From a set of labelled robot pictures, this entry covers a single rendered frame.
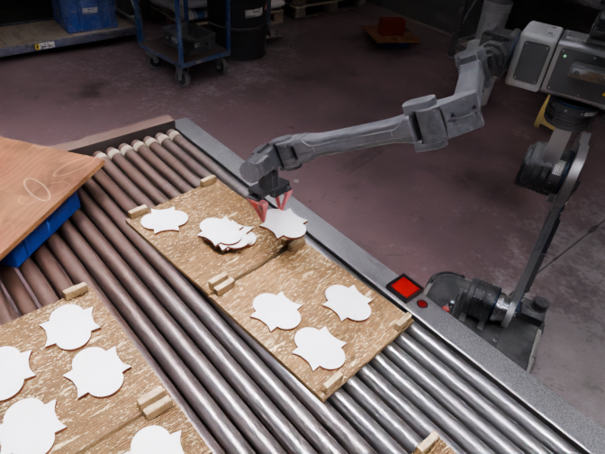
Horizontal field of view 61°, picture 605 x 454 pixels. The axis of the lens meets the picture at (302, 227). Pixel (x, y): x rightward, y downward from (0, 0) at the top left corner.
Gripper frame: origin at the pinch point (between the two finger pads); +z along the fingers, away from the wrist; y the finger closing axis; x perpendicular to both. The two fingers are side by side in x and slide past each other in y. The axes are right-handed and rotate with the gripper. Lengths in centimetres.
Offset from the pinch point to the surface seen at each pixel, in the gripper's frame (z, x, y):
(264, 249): 12.0, -2.3, 2.3
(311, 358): 18.1, 33.4, 20.9
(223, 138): 68, -203, -134
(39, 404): 12, 3, 71
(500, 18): 28, -144, -445
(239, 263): 12.0, -2.6, 11.4
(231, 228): 6.5, -11.7, 5.9
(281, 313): 15.3, 19.0, 16.3
